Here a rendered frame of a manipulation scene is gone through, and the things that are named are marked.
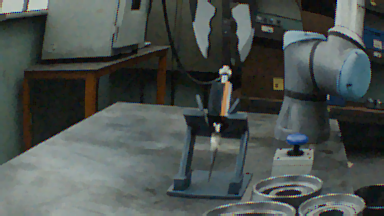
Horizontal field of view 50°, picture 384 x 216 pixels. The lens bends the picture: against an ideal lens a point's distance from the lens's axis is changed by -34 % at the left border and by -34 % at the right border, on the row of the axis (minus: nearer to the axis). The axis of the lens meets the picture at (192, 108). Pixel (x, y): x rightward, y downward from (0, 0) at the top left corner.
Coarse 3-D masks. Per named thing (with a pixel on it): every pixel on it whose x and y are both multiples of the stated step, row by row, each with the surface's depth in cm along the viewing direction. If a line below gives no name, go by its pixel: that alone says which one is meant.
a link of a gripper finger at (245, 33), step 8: (240, 8) 77; (248, 8) 77; (240, 16) 78; (248, 16) 77; (240, 24) 78; (248, 24) 78; (240, 32) 78; (248, 32) 78; (240, 40) 78; (248, 40) 78; (240, 48) 78; (248, 48) 79; (240, 56) 79
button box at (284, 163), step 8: (280, 152) 81; (288, 152) 79; (304, 152) 80; (312, 152) 80; (280, 160) 77; (288, 160) 77; (296, 160) 76; (304, 160) 76; (312, 160) 76; (272, 168) 77; (280, 168) 77; (288, 168) 77; (296, 168) 77; (304, 168) 76; (272, 176) 78
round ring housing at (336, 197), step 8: (312, 200) 58; (320, 200) 58; (328, 200) 58; (336, 200) 58; (344, 200) 57; (352, 200) 56; (360, 200) 54; (304, 208) 57; (312, 208) 57; (328, 208) 56; (336, 208) 55; (344, 208) 55; (352, 208) 55; (360, 208) 53
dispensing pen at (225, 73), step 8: (224, 72) 81; (224, 80) 81; (216, 88) 79; (216, 96) 79; (216, 104) 78; (208, 112) 78; (216, 112) 78; (208, 120) 79; (216, 120) 79; (216, 128) 78; (216, 136) 78; (216, 144) 77
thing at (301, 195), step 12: (264, 180) 68; (276, 180) 69; (288, 180) 70; (300, 180) 69; (312, 180) 67; (252, 192) 64; (276, 192) 66; (288, 192) 67; (300, 192) 65; (312, 192) 60; (288, 204) 60; (300, 204) 60
